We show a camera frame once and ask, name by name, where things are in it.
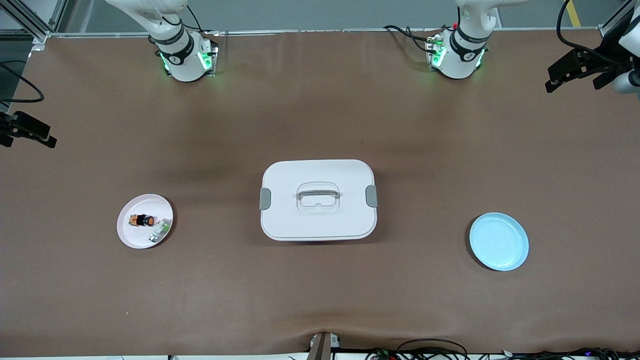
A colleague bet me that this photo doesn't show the white lidded storage box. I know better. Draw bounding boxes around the white lidded storage box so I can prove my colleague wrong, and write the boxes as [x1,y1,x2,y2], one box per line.
[259,159,379,242]

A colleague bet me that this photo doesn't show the pink round plate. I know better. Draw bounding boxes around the pink round plate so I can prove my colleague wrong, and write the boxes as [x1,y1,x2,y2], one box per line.
[116,193,174,250]

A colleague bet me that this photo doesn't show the light blue round plate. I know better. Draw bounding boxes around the light blue round plate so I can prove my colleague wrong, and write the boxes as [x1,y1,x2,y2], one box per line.
[468,212,530,272]

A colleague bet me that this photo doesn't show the aluminium frame profile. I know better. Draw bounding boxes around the aluminium frame profile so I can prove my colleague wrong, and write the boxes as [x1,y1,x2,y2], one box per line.
[0,0,68,46]
[597,0,640,40]

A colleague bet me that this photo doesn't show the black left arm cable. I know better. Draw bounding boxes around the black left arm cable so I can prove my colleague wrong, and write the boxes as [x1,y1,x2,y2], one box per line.
[556,0,631,68]

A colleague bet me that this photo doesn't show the black arm base cables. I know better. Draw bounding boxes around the black arm base cables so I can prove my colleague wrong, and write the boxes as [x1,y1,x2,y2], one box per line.
[186,4,221,37]
[383,24,441,55]

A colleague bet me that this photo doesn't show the green white switch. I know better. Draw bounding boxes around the green white switch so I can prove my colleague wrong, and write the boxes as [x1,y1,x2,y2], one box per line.
[148,218,173,244]

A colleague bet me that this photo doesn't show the silver table edge rail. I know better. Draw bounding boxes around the silver table edge rail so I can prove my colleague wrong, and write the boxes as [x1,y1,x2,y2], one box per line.
[47,26,601,40]

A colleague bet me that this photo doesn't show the black cable bundle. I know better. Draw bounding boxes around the black cable bundle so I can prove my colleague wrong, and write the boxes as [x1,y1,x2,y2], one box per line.
[500,347,640,360]

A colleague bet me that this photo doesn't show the grey box lid handle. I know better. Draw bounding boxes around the grey box lid handle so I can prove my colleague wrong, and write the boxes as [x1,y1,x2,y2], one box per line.
[296,182,341,214]

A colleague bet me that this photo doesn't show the black cable loop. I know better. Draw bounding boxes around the black cable loop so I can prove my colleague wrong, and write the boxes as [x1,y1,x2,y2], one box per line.
[396,338,469,360]

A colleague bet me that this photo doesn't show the brown camera mount post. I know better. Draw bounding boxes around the brown camera mount post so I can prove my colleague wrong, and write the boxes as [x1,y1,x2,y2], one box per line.
[307,331,342,360]

